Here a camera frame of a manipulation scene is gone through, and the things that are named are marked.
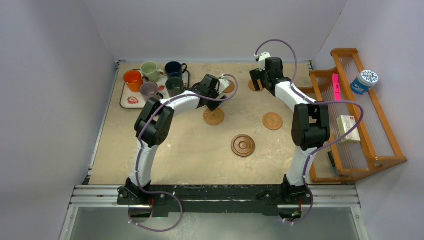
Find dark green mug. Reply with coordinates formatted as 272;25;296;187
165;76;188;98

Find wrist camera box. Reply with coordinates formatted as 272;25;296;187
218;76;232;94
254;51;271;72

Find wooden tiered rack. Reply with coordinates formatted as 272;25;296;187
301;48;407;184

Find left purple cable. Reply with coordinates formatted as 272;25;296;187
127;73;239;233

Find purple mug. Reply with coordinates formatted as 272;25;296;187
139;81;164;104

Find white card box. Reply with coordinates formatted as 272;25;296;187
336;115;361;144

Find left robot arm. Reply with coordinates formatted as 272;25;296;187
125;74;231;205

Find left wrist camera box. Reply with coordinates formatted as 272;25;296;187
218;76;232;94

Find blue jar white lid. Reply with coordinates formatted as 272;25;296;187
350;70;379;95

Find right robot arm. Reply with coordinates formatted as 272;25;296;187
249;53;331;204

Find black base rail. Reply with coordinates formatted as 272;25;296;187
67;183;361;220

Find orange mug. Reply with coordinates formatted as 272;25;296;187
123;69;149;93

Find small dark blue object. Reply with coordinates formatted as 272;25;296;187
327;151;339;176

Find dark brown wooden coaster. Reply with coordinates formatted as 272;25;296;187
230;134;256;157

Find pink marker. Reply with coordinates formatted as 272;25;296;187
332;73;342;101

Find strawberry print tray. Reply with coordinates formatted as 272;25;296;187
120;75;169;109

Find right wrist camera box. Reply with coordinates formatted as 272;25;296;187
254;51;271;72

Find navy blue mug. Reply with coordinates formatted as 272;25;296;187
164;61;188;79

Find light wooden coaster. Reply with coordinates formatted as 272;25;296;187
223;80;235;93
248;80;264;92

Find pale green mug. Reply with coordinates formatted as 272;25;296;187
140;61;167;83

